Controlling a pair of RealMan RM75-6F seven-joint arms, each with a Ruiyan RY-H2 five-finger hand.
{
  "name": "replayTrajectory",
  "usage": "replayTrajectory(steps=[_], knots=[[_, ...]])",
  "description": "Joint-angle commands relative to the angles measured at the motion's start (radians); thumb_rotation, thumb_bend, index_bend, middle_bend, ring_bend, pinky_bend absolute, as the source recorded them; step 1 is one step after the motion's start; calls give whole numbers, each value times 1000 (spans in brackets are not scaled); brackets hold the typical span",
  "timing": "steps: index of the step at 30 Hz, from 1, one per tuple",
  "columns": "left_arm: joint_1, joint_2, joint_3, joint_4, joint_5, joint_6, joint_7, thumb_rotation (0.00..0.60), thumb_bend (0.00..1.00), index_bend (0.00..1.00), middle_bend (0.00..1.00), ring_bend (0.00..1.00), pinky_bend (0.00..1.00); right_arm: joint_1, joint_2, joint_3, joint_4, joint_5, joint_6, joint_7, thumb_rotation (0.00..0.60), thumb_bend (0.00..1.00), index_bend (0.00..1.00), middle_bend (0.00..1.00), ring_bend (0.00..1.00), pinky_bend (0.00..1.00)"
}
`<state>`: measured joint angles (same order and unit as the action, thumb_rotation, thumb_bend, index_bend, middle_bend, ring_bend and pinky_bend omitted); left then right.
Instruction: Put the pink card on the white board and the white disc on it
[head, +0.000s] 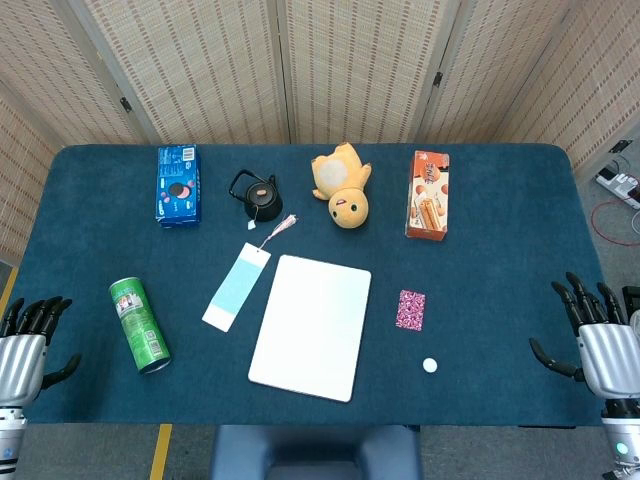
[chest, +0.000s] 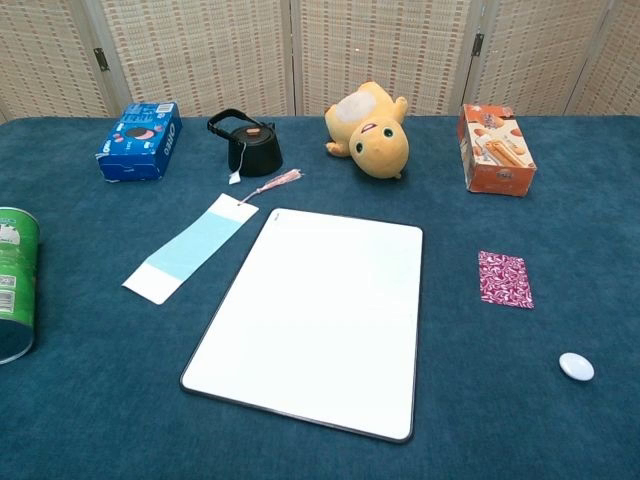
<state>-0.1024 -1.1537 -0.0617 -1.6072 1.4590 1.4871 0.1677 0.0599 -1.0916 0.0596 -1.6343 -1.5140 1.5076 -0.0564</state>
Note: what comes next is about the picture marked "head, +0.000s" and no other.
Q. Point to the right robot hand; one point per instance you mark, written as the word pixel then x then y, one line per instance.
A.
pixel 610 355

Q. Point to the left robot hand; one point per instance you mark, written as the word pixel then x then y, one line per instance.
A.
pixel 20 360

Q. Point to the pink glitter card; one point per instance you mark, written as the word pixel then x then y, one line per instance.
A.
pixel 410 310

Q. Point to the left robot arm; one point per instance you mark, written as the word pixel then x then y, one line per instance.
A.
pixel 10 440

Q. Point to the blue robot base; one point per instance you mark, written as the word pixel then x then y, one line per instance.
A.
pixel 315 455

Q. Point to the white rectangular board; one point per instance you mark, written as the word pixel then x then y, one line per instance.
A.
pixel 310 330

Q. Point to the yellow plush duck toy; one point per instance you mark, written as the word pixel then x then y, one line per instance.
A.
pixel 345 200

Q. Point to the black equipment box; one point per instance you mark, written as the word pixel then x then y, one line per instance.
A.
pixel 634 296

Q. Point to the green chip can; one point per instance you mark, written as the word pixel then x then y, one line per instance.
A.
pixel 140 325

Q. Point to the blue tablecloth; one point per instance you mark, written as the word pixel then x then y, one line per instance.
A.
pixel 500 250

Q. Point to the white power strip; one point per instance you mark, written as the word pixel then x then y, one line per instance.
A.
pixel 620 182

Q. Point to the black screen hinge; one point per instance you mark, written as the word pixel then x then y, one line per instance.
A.
pixel 618 146
pixel 126 104
pixel 438 78

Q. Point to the blue white tasselled bookmark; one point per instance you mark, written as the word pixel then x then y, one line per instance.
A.
pixel 235 287

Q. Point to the blue Oreo cookie box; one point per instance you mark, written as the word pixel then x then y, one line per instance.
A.
pixel 177 187

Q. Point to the orange biscuit box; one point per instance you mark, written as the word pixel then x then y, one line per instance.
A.
pixel 427 200

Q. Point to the white paper tea tag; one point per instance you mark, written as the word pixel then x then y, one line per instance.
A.
pixel 252 225

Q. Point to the black teapot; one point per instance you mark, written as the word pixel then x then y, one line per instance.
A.
pixel 262 197

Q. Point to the woven folding screen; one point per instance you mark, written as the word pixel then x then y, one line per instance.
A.
pixel 200 75

